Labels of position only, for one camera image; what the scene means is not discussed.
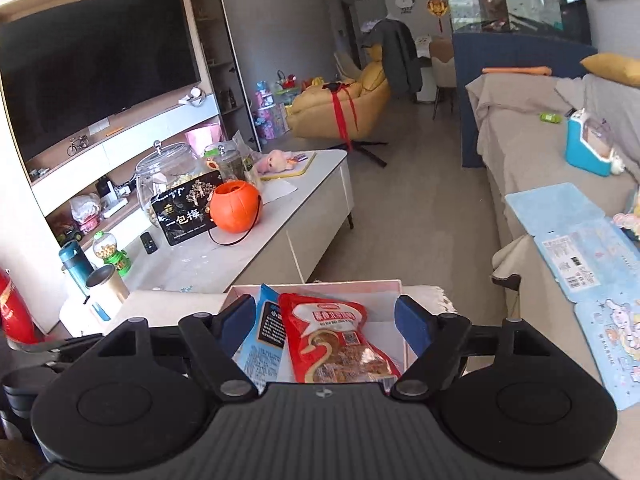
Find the miniature bicycle model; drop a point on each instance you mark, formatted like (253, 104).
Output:
(77, 146)

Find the green toy car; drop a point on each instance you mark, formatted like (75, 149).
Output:
(550, 118)

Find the red vase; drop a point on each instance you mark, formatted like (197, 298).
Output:
(12, 310)

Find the pink bag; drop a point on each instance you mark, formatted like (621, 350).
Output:
(202, 141)

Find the orange pumpkin bucket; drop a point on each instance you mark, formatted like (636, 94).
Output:
(235, 207)

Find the small white shelf ornament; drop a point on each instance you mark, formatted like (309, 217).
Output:
(194, 96)

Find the white TV wall unit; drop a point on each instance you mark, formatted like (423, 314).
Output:
(130, 147)

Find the green toy tractor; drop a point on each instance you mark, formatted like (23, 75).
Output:
(67, 235)

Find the grey covered sofa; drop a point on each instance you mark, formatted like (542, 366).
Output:
(520, 135)

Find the colourful toy set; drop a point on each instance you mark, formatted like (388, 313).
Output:
(265, 110)

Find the tan dining chair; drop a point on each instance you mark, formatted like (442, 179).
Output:
(442, 67)

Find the black plum snack bag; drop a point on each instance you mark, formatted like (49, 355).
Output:
(187, 215)

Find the teal thermos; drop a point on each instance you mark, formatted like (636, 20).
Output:
(75, 265)

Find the clear plastic bag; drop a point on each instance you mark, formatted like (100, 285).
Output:
(87, 215)

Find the teal toy box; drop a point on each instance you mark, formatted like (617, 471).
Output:
(585, 150)

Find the blue and white long packet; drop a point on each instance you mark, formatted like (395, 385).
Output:
(260, 355)

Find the yellow cushion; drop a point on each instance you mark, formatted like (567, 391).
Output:
(612, 67)

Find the cream electric kettle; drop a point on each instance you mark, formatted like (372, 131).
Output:
(107, 292)

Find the dark blue cabinet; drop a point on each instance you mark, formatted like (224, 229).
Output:
(510, 55)

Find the colourful sticker card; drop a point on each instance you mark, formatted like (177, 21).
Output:
(630, 220)

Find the large glass jar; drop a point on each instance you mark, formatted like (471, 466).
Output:
(167, 175)

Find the white coffee table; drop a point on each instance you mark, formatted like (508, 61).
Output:
(280, 240)

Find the pink plush toy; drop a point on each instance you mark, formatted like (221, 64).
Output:
(275, 161)

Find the toy basket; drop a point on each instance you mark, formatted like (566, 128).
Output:
(287, 85)

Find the grey coat on stand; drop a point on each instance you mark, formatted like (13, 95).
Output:
(397, 55)

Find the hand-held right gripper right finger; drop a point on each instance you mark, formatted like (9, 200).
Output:
(412, 325)

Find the yellow armchair with red ribbon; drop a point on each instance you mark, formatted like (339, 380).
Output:
(320, 110)

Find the green gumball dispenser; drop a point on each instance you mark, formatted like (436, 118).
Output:
(112, 255)

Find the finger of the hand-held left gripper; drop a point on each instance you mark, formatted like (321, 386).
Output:
(60, 350)

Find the black remote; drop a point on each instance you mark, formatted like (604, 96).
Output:
(148, 243)

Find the black television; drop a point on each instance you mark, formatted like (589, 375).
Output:
(95, 65)

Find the red lantern wall ornament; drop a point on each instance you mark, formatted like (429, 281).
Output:
(436, 7)

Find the blue cartoon printed sheet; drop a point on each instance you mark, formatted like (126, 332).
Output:
(590, 265)

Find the pink gift box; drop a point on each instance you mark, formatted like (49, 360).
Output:
(320, 287)

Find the clear snack bag green top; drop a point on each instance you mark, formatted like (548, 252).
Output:
(227, 162)

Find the large red snack packet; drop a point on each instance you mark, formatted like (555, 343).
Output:
(325, 340)

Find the white paper sheet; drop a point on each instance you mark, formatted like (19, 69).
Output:
(277, 192)

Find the yellow flat board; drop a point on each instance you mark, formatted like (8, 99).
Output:
(302, 162)

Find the white power strip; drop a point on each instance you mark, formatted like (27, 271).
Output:
(115, 208)

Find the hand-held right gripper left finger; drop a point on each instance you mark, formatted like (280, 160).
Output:
(235, 322)

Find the glass aquarium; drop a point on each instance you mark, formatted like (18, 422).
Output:
(515, 7)

